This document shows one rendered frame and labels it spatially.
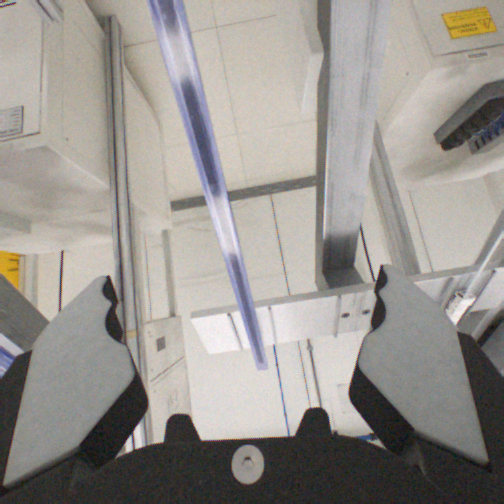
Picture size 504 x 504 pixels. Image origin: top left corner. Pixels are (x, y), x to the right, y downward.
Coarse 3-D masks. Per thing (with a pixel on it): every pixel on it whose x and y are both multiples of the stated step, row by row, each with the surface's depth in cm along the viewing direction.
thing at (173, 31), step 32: (160, 0) 9; (160, 32) 10; (192, 64) 11; (192, 96) 11; (192, 128) 12; (224, 192) 14; (224, 224) 16; (224, 256) 18; (256, 320) 23; (256, 352) 26
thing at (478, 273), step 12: (492, 228) 19; (492, 240) 19; (480, 252) 21; (492, 252) 19; (480, 264) 21; (492, 264) 20; (468, 276) 22; (480, 276) 21; (468, 288) 22; (480, 288) 22
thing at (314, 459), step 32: (320, 416) 5; (160, 448) 4; (192, 448) 4; (224, 448) 4; (256, 448) 4; (288, 448) 4; (320, 448) 4; (352, 448) 4; (384, 448) 4; (96, 480) 4; (128, 480) 4; (160, 480) 4; (192, 480) 4; (224, 480) 4; (256, 480) 4; (288, 480) 4; (320, 480) 4; (352, 480) 4; (384, 480) 4; (416, 480) 4
